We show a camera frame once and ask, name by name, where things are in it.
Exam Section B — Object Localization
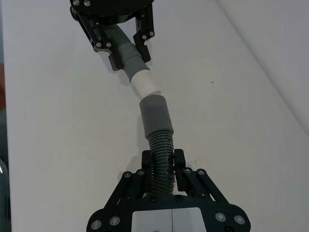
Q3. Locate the grey corrugated hose with cuff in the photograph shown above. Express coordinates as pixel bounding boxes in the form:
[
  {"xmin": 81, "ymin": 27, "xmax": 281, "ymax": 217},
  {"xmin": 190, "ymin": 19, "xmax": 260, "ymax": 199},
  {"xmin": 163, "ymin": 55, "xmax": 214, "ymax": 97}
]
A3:
[
  {"xmin": 139, "ymin": 95, "xmax": 176, "ymax": 197},
  {"xmin": 104, "ymin": 23, "xmax": 148, "ymax": 82}
]

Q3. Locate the dark grey rounded object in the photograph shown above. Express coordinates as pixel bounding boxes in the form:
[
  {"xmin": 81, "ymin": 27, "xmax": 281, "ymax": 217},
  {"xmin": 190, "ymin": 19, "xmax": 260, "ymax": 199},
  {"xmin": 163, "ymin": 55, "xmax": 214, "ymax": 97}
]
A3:
[{"xmin": 0, "ymin": 158, "xmax": 11, "ymax": 232}]

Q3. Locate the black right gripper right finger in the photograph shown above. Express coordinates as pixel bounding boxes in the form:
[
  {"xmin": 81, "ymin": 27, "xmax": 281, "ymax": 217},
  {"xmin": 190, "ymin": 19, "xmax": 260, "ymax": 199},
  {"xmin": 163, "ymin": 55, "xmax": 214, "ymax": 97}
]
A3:
[{"xmin": 174, "ymin": 149, "xmax": 230, "ymax": 205}]

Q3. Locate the white table cloth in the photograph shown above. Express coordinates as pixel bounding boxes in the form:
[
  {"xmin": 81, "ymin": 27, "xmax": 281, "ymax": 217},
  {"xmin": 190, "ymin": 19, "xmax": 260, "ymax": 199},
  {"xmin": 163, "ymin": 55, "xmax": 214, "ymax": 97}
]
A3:
[{"xmin": 2, "ymin": 0, "xmax": 309, "ymax": 232}]

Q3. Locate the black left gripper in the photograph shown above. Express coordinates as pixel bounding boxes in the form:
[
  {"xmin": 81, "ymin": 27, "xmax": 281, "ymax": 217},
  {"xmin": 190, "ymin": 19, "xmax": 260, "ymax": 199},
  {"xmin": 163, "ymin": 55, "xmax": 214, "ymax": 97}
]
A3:
[{"xmin": 70, "ymin": 0, "xmax": 155, "ymax": 71}]

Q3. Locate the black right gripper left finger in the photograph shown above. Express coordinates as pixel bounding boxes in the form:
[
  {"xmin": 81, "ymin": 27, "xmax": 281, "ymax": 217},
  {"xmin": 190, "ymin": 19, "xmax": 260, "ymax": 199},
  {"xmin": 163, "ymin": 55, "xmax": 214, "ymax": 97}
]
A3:
[{"xmin": 103, "ymin": 150, "xmax": 155, "ymax": 210}]

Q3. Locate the white plastic tube connector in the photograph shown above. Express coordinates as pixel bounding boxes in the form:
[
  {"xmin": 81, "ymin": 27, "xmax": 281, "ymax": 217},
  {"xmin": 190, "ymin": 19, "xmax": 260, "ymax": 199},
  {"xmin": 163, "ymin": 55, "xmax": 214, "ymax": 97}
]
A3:
[{"xmin": 130, "ymin": 69, "xmax": 162, "ymax": 98}]

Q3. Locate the brown object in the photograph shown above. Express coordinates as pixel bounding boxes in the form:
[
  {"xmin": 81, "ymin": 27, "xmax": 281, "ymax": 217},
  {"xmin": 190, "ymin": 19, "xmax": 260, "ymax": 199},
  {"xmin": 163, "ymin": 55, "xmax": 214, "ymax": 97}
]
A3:
[{"xmin": 0, "ymin": 62, "xmax": 6, "ymax": 110}]

